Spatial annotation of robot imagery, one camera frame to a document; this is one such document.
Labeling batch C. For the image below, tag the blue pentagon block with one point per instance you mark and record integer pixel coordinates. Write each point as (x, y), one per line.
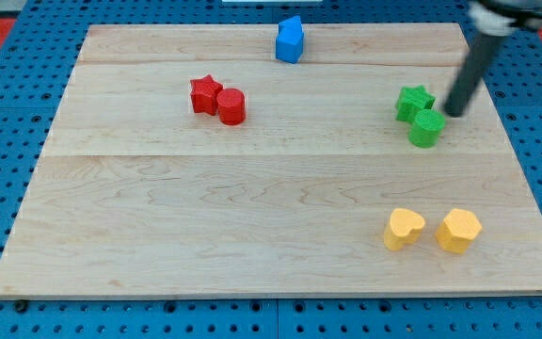
(292, 23)

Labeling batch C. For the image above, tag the blue cube block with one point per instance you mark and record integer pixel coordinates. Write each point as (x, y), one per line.
(289, 45)

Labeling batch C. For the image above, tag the wooden board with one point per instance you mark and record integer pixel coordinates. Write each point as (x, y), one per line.
(136, 196)

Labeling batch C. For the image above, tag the yellow hexagon block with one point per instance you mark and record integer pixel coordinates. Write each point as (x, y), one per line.
(458, 230)

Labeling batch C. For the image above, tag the yellow heart block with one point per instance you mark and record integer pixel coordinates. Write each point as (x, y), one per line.
(404, 227)

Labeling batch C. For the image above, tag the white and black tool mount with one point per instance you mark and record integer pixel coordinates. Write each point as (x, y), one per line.
(502, 18)

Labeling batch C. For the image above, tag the red cylinder block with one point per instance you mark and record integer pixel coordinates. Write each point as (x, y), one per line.
(231, 105)

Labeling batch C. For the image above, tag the green cylinder block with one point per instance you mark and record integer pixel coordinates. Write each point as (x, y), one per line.
(426, 128)

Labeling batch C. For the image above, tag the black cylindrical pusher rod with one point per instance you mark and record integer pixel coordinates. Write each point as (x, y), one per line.
(482, 52)

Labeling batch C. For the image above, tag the red star block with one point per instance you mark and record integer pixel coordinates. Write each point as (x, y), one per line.
(203, 94)

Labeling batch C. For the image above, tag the green star block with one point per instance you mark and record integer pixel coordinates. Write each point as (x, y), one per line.
(411, 100)

